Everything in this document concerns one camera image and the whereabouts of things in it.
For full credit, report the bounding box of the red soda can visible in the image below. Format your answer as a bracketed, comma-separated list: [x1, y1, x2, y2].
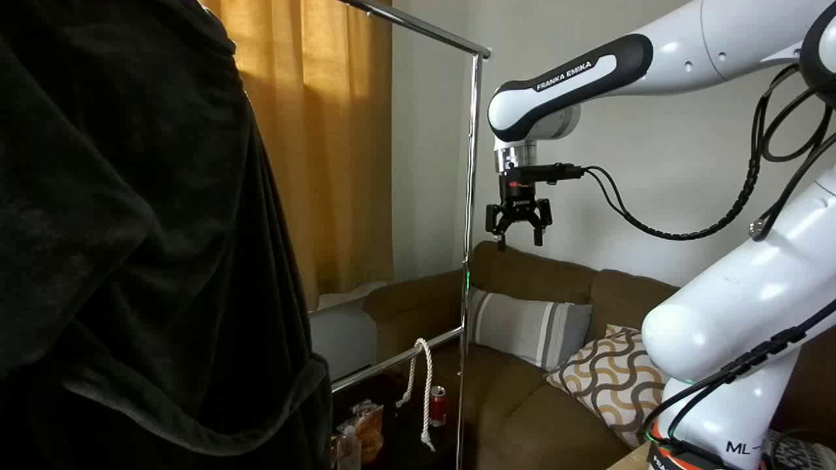
[427, 383, 450, 429]

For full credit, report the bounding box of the orange snack bag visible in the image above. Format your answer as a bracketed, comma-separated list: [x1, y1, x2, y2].
[332, 399, 384, 470]

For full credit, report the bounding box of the brown fabric sofa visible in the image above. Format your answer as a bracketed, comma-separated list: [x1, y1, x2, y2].
[359, 240, 836, 470]

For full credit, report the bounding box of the chrome clothes rack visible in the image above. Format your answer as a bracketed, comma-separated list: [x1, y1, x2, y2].
[332, 0, 491, 470]

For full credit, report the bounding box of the grey striped pillow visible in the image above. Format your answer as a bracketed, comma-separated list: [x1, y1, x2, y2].
[468, 289, 593, 370]

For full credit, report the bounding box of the white twisted rope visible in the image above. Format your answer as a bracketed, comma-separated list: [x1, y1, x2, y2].
[393, 338, 438, 454]

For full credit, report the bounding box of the yellow wave pattern pillow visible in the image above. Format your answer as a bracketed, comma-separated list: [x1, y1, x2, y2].
[546, 323, 666, 447]

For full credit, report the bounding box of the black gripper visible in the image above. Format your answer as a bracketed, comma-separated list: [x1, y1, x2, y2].
[485, 164, 584, 249]

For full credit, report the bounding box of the mustard yellow curtain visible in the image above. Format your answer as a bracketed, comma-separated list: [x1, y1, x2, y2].
[203, 0, 391, 309]

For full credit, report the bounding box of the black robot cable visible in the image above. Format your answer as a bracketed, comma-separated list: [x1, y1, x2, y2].
[579, 62, 836, 244]

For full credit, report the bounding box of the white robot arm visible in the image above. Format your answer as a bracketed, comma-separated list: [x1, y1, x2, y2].
[487, 0, 836, 470]

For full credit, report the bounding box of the black hanging garment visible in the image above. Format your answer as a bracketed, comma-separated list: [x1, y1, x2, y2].
[0, 0, 332, 470]

